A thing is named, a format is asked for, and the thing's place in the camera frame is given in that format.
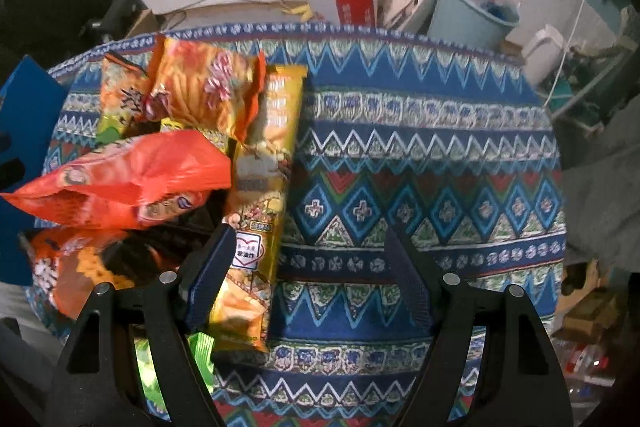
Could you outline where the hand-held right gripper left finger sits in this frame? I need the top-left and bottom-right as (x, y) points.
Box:
(56, 223), (237, 427)

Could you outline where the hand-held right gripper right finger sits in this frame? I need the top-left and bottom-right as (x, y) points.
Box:
(384, 226), (573, 427)

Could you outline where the black orange snack packet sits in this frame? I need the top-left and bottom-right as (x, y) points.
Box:
(100, 212), (223, 293)

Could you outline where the green snack bag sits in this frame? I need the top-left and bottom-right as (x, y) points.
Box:
(131, 331), (217, 410)

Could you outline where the long yellow snack packet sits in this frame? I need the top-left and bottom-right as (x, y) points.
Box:
(207, 64), (308, 353)

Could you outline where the orange-red snack bag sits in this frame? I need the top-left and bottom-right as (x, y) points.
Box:
(2, 129), (233, 230)

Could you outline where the orange popcorn snack bag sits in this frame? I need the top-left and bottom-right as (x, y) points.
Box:
(25, 227), (136, 320)

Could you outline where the orange fries snack bag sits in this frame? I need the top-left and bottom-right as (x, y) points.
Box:
(145, 36), (268, 142)

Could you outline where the orange-yellow snack bag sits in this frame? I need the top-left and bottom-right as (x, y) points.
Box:
(97, 52), (161, 142)

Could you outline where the blue cardboard box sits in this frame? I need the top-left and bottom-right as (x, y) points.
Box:
(0, 54), (68, 288)

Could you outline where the blue patterned tablecloth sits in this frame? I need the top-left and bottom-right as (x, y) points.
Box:
(30, 21), (568, 427)

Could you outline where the brown cardboard clutter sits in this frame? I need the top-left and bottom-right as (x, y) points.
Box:
(555, 262), (626, 343)

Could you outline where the clear plastic bottle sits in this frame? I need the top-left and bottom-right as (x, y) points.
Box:
(560, 342), (616, 388)

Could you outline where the grey cloth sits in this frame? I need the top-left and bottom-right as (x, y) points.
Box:
(560, 97), (640, 268)

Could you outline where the white jug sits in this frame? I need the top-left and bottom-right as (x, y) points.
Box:
(520, 24), (568, 88)

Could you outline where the small brown cardboard box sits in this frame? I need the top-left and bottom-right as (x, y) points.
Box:
(127, 9), (176, 38)

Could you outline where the light blue bin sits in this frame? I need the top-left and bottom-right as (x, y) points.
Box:
(427, 0), (521, 52)

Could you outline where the yellow plastic scrap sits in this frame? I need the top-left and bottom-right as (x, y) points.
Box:
(282, 3), (316, 22)

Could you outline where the black round device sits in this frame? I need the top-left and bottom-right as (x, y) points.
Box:
(82, 0), (146, 40)

